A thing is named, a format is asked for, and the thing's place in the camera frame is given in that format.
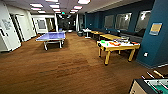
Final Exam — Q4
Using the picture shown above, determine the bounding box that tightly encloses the white pillar outlet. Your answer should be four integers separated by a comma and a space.
143, 51, 149, 57

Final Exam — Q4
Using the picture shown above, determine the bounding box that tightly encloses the white hallway door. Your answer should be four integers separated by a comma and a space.
14, 13, 33, 41

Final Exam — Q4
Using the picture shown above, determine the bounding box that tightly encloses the glass window in blue wall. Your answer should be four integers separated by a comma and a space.
134, 10, 151, 33
115, 13, 132, 31
103, 14, 116, 30

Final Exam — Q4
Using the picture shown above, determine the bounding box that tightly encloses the white table with items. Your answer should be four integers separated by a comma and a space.
96, 39, 141, 66

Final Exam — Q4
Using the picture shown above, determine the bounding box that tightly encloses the small red object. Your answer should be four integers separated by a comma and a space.
131, 40, 140, 46

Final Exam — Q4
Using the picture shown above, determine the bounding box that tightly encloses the ceiling light panel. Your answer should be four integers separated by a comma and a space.
72, 5, 84, 10
29, 3, 45, 9
76, 0, 92, 5
47, 4, 62, 10
44, 0, 60, 3

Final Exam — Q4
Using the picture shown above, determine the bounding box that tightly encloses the yellow framed wall sign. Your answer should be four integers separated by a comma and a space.
148, 22, 164, 36

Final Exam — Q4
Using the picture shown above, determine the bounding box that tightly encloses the grey bowl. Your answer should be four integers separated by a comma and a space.
119, 35, 130, 43

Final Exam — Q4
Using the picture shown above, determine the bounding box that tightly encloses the blue ping pong table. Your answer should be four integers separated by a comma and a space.
35, 31, 67, 51

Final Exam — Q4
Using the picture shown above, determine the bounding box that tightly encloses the small white round table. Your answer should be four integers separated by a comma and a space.
82, 28, 92, 40

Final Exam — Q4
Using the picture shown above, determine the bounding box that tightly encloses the foosball table with green field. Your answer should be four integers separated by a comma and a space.
128, 69, 168, 94

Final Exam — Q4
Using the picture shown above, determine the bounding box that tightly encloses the small green object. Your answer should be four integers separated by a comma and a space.
99, 39, 108, 46

